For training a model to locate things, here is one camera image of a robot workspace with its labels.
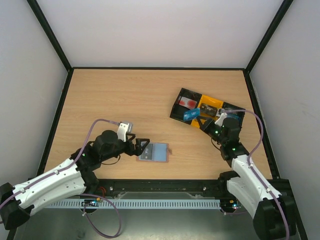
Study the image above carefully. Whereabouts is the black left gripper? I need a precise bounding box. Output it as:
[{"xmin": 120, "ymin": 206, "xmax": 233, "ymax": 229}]
[{"xmin": 101, "ymin": 133, "xmax": 150, "ymax": 162}]

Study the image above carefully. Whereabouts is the blue VIP credit card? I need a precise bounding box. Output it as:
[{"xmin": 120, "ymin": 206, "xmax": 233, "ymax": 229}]
[{"xmin": 183, "ymin": 108, "xmax": 201, "ymax": 122}]

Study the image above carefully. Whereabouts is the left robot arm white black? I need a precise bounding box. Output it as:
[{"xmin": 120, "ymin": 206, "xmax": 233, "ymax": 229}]
[{"xmin": 0, "ymin": 130, "xmax": 150, "ymax": 230}]

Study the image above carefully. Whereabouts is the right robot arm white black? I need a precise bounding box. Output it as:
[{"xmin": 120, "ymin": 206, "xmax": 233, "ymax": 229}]
[{"xmin": 196, "ymin": 112, "xmax": 297, "ymax": 240}]

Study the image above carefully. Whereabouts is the dark card in yellow bin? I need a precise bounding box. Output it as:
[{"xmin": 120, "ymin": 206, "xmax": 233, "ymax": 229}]
[{"xmin": 200, "ymin": 103, "xmax": 218, "ymax": 117}]

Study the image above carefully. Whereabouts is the grey VIP credit card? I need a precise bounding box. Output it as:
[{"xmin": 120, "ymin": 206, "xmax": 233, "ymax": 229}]
[{"xmin": 139, "ymin": 143, "xmax": 153, "ymax": 161}]

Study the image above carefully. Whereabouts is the red white card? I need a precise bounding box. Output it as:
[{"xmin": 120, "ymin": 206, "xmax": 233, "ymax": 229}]
[{"xmin": 178, "ymin": 96, "xmax": 198, "ymax": 110}]

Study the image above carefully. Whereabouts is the yellow bin middle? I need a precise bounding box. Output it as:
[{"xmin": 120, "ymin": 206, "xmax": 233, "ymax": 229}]
[{"xmin": 190, "ymin": 94, "xmax": 224, "ymax": 128}]

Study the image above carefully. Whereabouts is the black bin right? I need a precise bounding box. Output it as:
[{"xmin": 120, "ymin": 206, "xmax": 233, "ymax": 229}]
[{"xmin": 218, "ymin": 102, "xmax": 245, "ymax": 131}]

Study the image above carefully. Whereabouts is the black bin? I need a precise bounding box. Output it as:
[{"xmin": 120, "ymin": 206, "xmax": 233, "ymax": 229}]
[
  {"xmin": 169, "ymin": 88, "xmax": 202, "ymax": 122},
  {"xmin": 218, "ymin": 102, "xmax": 245, "ymax": 131}
]

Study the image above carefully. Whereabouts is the black bin left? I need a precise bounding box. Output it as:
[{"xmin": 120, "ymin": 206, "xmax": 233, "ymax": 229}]
[{"xmin": 169, "ymin": 88, "xmax": 202, "ymax": 122}]

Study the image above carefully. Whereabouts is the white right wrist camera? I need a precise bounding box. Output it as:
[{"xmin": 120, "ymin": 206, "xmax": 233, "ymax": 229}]
[{"xmin": 214, "ymin": 112, "xmax": 228, "ymax": 127}]

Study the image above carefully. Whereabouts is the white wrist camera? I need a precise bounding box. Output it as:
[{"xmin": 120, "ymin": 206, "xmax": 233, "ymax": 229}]
[
  {"xmin": 214, "ymin": 112, "xmax": 228, "ymax": 127},
  {"xmin": 116, "ymin": 122, "xmax": 133, "ymax": 143}
]

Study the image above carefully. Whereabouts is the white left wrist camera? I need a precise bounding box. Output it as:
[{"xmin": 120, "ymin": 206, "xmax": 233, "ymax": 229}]
[{"xmin": 116, "ymin": 122, "xmax": 133, "ymax": 143}]

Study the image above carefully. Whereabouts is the black aluminium front rail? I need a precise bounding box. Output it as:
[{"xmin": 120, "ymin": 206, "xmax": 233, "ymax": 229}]
[{"xmin": 26, "ymin": 177, "xmax": 291, "ymax": 197}]

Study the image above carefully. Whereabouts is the light blue slotted cable duct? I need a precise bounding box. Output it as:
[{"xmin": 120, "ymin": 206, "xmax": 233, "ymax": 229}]
[{"xmin": 47, "ymin": 198, "xmax": 221, "ymax": 210}]

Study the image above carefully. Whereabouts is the black frame post right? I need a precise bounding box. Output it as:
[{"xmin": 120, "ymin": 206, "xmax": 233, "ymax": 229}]
[{"xmin": 246, "ymin": 0, "xmax": 295, "ymax": 73}]

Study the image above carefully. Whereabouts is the black frame post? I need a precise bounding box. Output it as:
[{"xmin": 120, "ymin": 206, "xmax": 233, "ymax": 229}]
[
  {"xmin": 246, "ymin": 0, "xmax": 295, "ymax": 73},
  {"xmin": 26, "ymin": 0, "xmax": 73, "ymax": 73}
]

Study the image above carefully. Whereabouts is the black frame post left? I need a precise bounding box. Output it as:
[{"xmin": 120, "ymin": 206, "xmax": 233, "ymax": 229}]
[{"xmin": 26, "ymin": 0, "xmax": 73, "ymax": 73}]

